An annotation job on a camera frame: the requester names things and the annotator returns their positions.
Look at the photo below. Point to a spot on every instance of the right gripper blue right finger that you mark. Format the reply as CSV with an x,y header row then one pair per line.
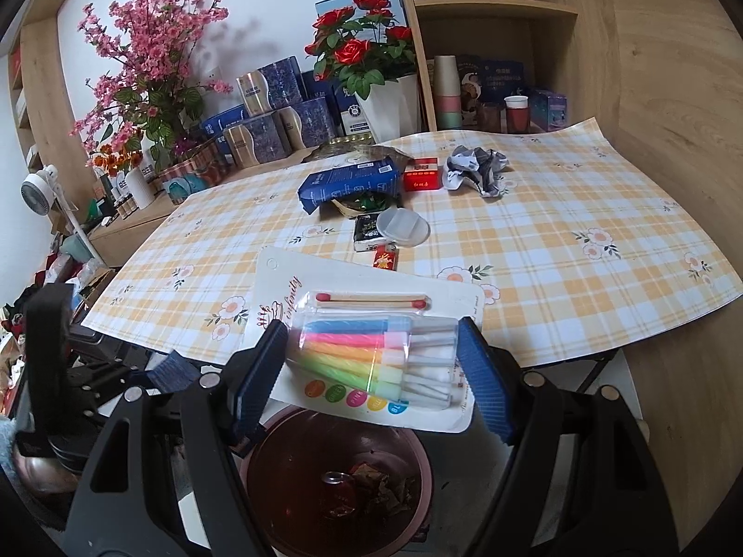
x,y
487,382

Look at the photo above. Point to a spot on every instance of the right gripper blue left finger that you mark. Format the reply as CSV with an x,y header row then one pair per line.
x,y
255,372

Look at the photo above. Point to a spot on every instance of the white grey paper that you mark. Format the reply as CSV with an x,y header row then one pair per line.
x,y
478,168

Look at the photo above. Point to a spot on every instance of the red cigarette pack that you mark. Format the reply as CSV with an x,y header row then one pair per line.
x,y
422,174

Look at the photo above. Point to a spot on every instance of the blue coffee box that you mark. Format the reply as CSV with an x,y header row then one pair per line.
x,y
380,176

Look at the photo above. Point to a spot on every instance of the dark red trash bin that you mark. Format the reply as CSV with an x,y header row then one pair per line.
x,y
321,485

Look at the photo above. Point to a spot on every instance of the plaid yellow tablecloth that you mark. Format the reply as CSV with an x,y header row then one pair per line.
x,y
583,252

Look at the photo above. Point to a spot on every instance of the translucent round lid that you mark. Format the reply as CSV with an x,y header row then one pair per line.
x,y
403,227

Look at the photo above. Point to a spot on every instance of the black small packet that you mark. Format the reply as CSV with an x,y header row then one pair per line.
x,y
366,235

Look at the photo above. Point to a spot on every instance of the white desk fan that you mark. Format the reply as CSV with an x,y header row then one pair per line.
x,y
42,190

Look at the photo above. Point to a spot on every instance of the green candy wrapper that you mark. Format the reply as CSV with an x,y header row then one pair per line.
x,y
365,203

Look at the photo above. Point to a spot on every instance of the white slim vase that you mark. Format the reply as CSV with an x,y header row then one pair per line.
x,y
139,188

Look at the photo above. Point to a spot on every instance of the striped tin flower box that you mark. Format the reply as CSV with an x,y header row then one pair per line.
x,y
203,167

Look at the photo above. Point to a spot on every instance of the red paper cup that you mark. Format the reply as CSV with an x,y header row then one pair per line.
x,y
517,114

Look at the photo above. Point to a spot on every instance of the gold embossed tray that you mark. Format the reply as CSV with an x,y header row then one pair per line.
x,y
355,149

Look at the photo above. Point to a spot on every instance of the white geometric vase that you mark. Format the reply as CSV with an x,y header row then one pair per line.
x,y
393,110

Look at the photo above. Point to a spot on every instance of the stack of pastel cups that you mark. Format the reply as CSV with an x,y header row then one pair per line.
x,y
447,93

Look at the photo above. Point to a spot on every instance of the gold blue gift box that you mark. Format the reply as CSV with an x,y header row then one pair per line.
x,y
273,87

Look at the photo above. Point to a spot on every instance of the pink cherry blossom bouquet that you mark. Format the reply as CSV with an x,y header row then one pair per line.
x,y
150,100

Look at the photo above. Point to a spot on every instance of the red rose bouquet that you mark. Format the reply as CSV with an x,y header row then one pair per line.
x,y
362,46

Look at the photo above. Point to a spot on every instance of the wooden shelf unit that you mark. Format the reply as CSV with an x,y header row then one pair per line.
x,y
567,46

